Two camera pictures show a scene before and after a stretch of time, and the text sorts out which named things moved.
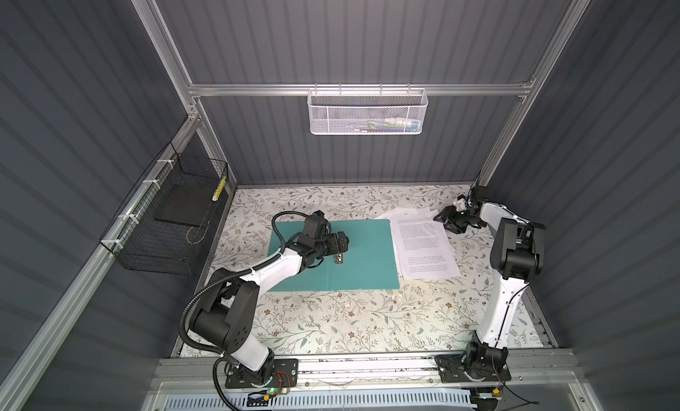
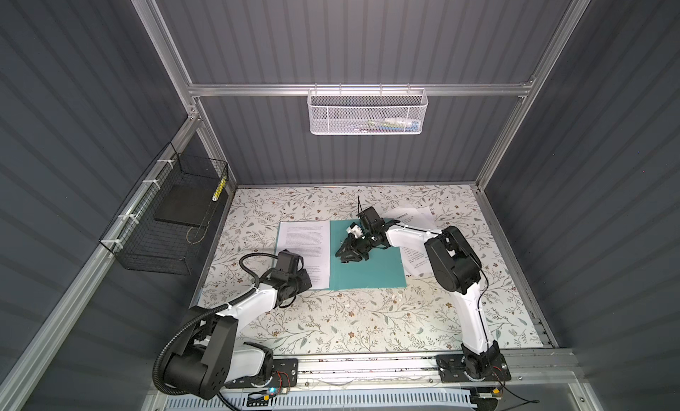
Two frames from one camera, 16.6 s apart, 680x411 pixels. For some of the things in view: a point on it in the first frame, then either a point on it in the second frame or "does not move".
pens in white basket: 387,125 does not move
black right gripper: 450,213 → 351,250
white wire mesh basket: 367,112 does not move
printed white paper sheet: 424,246 → 310,240
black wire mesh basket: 161,228 does not move
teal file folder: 368,264 does not move
